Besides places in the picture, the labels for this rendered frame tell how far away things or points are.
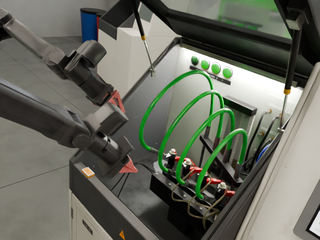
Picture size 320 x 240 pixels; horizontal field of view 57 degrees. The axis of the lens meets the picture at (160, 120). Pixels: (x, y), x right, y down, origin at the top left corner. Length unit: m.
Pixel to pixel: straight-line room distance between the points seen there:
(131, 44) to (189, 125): 2.46
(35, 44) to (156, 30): 2.96
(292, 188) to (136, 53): 3.15
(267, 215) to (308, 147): 0.24
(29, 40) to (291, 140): 0.85
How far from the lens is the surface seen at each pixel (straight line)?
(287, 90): 0.89
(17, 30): 1.13
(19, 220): 2.46
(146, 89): 1.36
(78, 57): 0.86
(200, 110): 1.38
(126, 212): 1.09
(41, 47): 0.98
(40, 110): 0.59
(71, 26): 8.01
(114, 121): 0.70
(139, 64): 3.90
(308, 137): 0.90
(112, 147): 0.75
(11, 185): 2.76
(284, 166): 0.92
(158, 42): 3.94
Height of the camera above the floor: 1.71
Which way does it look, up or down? 26 degrees down
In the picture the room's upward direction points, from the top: 8 degrees clockwise
